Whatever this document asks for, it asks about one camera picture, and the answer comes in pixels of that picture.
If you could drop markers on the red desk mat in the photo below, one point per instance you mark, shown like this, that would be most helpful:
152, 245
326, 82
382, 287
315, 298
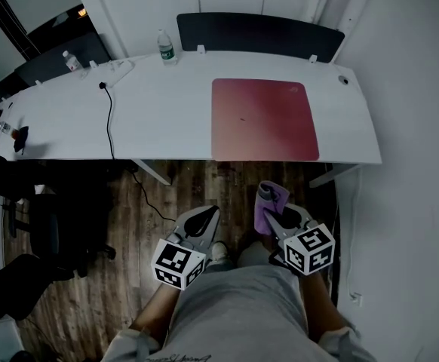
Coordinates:
264, 119

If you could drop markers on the small clear bottle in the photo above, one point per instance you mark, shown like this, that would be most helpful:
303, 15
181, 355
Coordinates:
6, 128

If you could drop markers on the green label water bottle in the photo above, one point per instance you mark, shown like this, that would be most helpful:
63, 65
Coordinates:
166, 49

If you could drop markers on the person's left forearm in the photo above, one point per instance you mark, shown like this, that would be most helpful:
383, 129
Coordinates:
157, 307

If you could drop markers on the white wall socket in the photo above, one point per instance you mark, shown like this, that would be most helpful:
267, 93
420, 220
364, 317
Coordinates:
356, 300

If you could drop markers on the white partition bracket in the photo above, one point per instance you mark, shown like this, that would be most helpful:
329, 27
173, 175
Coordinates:
313, 59
201, 49

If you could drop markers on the red label water bottle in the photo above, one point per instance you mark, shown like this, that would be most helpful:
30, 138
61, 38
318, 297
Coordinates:
71, 62

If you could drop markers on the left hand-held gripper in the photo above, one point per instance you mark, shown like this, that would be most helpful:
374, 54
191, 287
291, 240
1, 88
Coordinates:
174, 262

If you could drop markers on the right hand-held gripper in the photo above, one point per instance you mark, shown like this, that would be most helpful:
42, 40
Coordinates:
306, 251

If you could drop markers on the white power strip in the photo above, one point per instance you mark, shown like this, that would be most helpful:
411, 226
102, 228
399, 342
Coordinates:
119, 72

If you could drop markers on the person's right leg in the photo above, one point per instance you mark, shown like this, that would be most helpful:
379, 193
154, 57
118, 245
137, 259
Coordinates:
257, 253

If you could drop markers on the white desk leg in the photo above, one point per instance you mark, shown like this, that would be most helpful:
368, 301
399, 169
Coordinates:
155, 172
332, 175

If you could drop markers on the black office chair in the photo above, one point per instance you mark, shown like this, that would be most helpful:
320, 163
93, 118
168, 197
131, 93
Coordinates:
61, 224

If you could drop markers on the dark desk partition panel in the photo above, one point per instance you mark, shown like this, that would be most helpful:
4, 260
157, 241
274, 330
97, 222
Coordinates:
65, 59
261, 36

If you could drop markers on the person's grey t-shirt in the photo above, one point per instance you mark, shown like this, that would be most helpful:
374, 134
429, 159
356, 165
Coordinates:
238, 315

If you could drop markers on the person's left shoe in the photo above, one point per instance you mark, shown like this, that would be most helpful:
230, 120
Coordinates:
219, 253

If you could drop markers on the purple cloth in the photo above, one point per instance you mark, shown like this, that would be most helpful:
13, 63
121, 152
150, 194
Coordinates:
261, 217

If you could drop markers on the person's right forearm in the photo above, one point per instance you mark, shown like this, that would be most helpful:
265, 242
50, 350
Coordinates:
323, 304

